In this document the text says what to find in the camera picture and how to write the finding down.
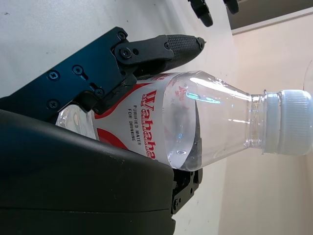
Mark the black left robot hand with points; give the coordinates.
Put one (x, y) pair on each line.
(204, 14)

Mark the clear plastic water bottle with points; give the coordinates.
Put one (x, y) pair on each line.
(220, 117)

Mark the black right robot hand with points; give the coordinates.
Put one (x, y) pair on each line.
(73, 186)

